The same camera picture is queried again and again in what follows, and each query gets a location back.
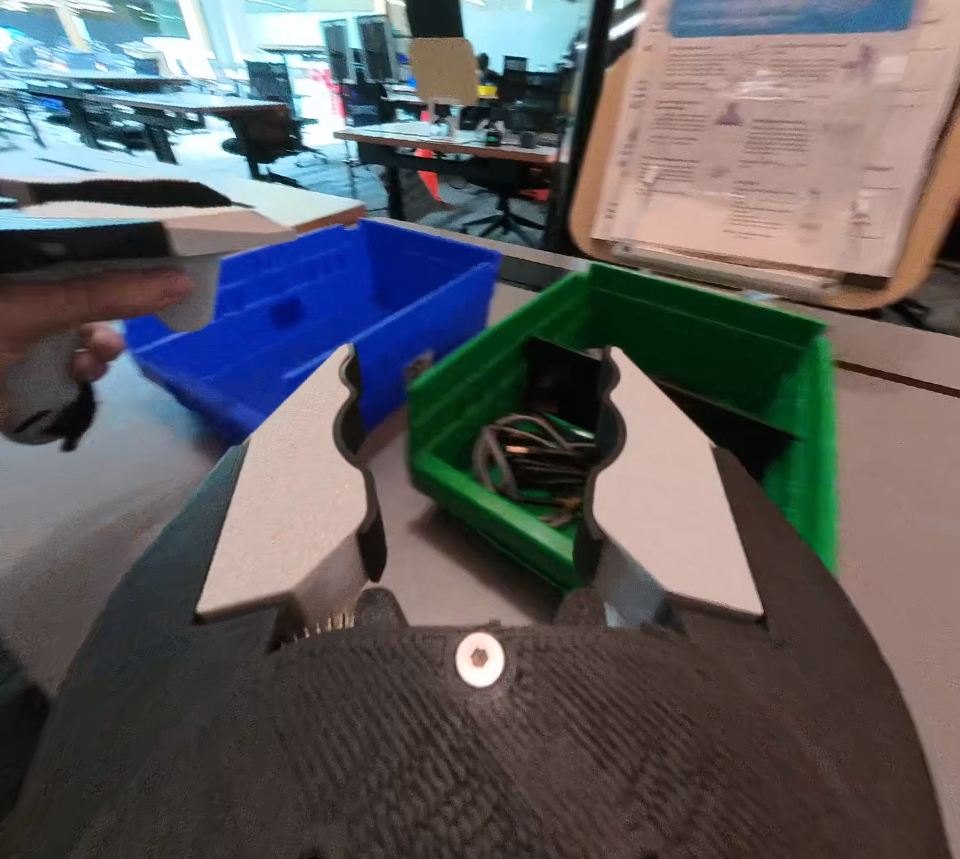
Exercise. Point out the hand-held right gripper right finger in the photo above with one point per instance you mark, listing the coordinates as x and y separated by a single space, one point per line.
667 514

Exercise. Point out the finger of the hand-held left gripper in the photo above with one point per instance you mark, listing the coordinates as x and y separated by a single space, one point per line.
112 191
225 233

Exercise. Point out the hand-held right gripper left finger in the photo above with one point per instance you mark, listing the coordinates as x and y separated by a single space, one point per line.
292 499

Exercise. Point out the blue plastic bin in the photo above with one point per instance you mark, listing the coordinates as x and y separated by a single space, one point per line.
300 319

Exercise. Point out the green plastic bin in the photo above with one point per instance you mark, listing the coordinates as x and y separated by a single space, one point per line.
675 326

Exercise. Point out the person's left hand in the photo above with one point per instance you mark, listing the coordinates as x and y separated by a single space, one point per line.
60 311

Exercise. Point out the long office table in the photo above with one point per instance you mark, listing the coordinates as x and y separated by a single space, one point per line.
187 103

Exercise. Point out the black office chair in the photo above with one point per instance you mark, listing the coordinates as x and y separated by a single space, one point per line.
274 101

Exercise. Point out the orange traffic cone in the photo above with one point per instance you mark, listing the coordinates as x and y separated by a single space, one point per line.
429 180

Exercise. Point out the wooden office table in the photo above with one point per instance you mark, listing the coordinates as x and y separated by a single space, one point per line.
450 146

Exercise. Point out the wooden board stand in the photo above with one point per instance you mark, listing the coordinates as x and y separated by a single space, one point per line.
444 70

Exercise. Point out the black vertical pole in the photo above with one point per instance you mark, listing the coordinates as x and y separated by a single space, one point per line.
592 86

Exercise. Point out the document stand with printed sheet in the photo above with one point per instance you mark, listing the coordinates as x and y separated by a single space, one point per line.
750 124

